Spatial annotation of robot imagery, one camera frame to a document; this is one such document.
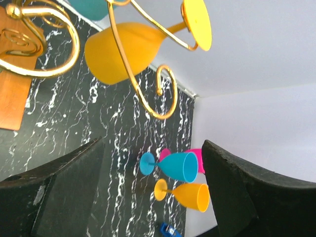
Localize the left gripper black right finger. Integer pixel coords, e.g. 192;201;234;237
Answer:
202;140;316;237

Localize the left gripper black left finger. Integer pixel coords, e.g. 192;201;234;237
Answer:
0;138;104;237

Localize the orange glass yellow base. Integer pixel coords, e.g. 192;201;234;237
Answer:
84;0;212;85
154;179;210;213

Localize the blue wine glass front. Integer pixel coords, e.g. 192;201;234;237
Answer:
139;152;198;183

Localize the magenta wine glass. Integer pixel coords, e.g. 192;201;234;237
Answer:
158;148;205;174

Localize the teal wine glass back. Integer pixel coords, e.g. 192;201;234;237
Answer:
68;0;109;21

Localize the orange wooden rack base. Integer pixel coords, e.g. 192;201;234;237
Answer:
0;7;43;130

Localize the blue stapler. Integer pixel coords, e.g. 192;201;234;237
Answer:
159;222;181;237

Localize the gold wire glass rack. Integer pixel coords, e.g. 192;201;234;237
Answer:
0;0;199;120

